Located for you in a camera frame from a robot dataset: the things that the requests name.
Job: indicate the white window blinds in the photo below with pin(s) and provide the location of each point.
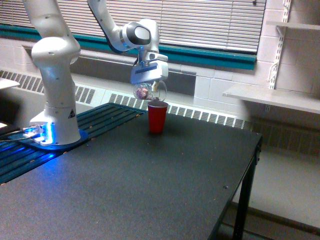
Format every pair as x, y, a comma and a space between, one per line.
231, 25

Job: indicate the black table leg frame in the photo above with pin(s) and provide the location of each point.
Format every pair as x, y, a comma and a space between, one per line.
230, 166

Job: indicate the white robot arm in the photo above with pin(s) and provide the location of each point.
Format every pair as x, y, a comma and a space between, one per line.
57, 49

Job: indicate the teal window sill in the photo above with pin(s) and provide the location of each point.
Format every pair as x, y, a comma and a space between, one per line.
175, 53

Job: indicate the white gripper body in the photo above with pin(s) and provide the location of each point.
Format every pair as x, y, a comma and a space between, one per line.
156, 71

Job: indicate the white wall shelf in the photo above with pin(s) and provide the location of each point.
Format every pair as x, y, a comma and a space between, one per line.
275, 97
300, 26

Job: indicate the white upper wall shelf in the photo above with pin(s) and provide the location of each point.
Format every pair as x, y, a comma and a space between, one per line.
300, 26

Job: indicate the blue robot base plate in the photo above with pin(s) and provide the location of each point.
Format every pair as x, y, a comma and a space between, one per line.
36, 141

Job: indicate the slotted aluminium rail table section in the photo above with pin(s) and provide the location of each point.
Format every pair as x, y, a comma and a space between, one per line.
16, 158

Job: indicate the white shelf bracket rail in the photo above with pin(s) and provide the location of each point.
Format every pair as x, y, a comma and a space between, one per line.
273, 71

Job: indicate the red plastic cup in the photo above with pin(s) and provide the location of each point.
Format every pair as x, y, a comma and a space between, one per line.
157, 111

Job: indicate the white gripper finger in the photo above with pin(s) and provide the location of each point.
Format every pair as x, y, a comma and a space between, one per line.
155, 86

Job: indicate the clear plastic cup with candies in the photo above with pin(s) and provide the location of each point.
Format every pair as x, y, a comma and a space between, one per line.
143, 91

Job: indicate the white lower wall shelf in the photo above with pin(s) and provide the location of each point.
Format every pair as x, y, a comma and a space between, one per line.
275, 97

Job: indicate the white object at left edge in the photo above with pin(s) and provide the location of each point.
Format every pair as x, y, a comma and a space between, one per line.
6, 83

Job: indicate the white radiator vent cover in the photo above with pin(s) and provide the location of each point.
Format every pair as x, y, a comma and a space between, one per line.
31, 90

